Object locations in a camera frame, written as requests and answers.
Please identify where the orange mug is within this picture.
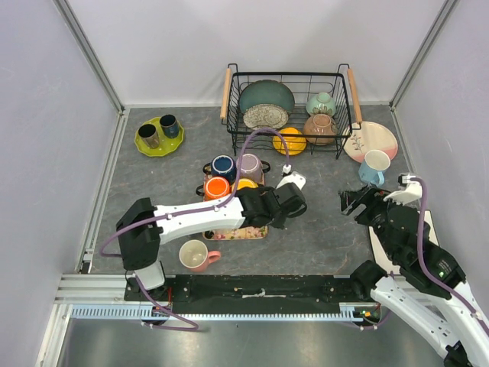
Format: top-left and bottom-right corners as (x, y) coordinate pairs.
(196, 177), (231, 201)

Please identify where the green scalloped plate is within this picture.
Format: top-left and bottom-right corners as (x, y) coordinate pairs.
(134, 116), (185, 158)

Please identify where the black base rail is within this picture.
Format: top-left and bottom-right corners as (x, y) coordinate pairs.
(148, 274), (374, 313)

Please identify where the dark blue tumbler cup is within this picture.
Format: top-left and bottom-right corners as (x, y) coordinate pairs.
(160, 114), (180, 139)

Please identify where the teal plate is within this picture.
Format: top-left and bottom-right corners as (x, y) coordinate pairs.
(238, 80), (295, 114)

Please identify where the pink floral plate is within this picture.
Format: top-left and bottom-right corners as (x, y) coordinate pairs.
(344, 121), (398, 163)

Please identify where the brown tumbler cup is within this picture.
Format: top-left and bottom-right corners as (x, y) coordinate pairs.
(138, 124), (160, 149)

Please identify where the mint green bowl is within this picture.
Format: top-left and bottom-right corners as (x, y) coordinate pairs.
(306, 92), (336, 117)

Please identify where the dark blue mug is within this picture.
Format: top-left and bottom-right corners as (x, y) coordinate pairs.
(202, 154), (237, 184)

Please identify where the light blue cable duct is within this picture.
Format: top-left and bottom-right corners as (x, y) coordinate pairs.
(70, 304), (364, 323)

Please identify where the speckled beige plate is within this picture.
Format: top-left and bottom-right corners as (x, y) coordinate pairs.
(243, 104), (289, 130)

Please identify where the white square board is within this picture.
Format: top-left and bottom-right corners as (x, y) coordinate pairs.
(368, 210), (439, 276)

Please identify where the black wire dish rack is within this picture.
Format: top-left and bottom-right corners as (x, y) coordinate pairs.
(221, 63), (357, 157)

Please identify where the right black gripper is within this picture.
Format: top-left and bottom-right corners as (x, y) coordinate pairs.
(337, 181), (409, 260)

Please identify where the floral placemat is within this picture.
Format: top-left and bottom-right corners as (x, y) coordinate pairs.
(202, 174), (268, 241)

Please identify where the brown pink bowl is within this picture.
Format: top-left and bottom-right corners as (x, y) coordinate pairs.
(303, 114), (337, 145)

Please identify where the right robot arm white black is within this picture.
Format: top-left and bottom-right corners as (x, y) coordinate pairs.
(339, 179), (488, 366)

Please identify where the purple mug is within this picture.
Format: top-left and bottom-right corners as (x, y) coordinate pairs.
(237, 154), (270, 184)

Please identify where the pink mug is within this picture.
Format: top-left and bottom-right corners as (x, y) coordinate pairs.
(179, 239), (222, 273)

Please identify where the light blue mug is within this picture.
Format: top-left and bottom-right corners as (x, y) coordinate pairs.
(358, 150), (390, 187)

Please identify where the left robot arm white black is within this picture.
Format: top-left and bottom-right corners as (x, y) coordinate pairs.
(113, 173), (307, 300)

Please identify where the yellow mug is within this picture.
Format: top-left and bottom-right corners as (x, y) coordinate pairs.
(231, 178), (261, 191)

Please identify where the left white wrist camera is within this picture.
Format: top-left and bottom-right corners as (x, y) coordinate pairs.
(276, 164), (306, 190)

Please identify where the yellow bowl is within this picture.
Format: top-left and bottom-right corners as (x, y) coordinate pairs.
(272, 127), (307, 156)

